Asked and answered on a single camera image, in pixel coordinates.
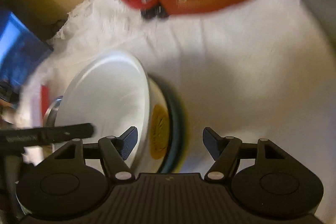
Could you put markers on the white bowl with gold emblem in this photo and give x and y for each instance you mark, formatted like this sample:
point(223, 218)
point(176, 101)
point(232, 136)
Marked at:
point(114, 93)

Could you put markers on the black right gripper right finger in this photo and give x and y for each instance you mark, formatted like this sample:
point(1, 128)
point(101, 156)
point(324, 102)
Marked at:
point(228, 151)

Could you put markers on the white textured tablecloth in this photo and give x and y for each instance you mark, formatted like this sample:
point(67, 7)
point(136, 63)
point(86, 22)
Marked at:
point(262, 69)

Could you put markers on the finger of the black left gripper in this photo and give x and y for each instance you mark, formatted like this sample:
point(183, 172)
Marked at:
point(15, 140)

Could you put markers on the blue rimmed white plate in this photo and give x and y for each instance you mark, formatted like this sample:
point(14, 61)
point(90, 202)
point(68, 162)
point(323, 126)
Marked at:
point(177, 122)

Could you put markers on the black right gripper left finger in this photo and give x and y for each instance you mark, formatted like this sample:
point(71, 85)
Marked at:
point(101, 161)

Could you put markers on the stainless steel bowl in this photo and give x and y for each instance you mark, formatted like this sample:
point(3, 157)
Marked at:
point(51, 113)

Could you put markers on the blue box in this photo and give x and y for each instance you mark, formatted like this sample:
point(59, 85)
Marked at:
point(21, 51)

